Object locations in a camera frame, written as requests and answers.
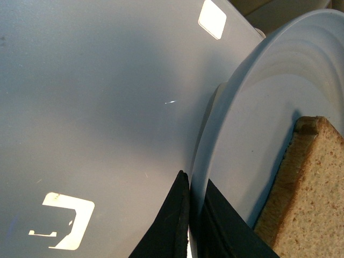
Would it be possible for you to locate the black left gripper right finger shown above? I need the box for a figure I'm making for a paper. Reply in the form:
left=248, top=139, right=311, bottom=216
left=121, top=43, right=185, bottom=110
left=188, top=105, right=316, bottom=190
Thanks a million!
left=200, top=181, right=278, bottom=258

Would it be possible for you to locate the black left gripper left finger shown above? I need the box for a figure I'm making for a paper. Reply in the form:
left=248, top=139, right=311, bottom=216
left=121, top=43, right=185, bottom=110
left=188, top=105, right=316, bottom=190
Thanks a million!
left=130, top=170, right=190, bottom=257

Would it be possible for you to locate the slice of brown bread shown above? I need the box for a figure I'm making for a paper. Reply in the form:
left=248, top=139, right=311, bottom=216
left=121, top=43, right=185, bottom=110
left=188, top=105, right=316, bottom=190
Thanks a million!
left=254, top=116, right=343, bottom=257

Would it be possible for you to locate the grey round plate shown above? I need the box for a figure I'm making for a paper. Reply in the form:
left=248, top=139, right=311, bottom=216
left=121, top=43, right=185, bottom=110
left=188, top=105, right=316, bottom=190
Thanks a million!
left=190, top=9, right=343, bottom=257

